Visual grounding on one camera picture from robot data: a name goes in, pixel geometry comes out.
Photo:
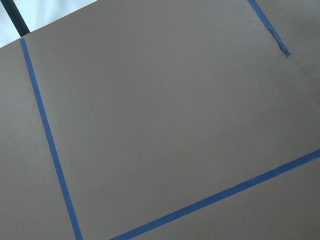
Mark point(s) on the black pole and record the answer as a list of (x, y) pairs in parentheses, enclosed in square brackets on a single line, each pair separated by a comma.
[(16, 17)]

